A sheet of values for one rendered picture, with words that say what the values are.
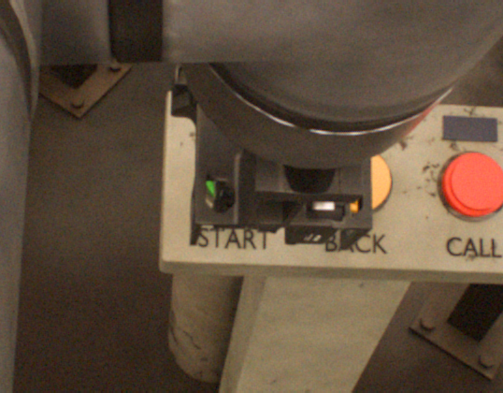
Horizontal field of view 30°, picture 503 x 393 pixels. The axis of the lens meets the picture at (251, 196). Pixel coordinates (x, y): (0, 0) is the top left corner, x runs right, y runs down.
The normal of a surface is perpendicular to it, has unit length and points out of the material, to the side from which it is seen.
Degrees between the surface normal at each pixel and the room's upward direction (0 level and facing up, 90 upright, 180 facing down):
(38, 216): 0
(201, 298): 90
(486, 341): 0
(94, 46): 110
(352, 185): 20
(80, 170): 0
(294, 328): 90
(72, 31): 102
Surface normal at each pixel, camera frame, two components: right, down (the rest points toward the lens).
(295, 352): 0.02, 0.84
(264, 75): -0.52, 0.82
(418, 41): 0.10, 0.97
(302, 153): -0.23, 0.94
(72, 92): 0.11, -0.54
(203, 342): -0.36, 0.76
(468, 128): 0.11, -0.22
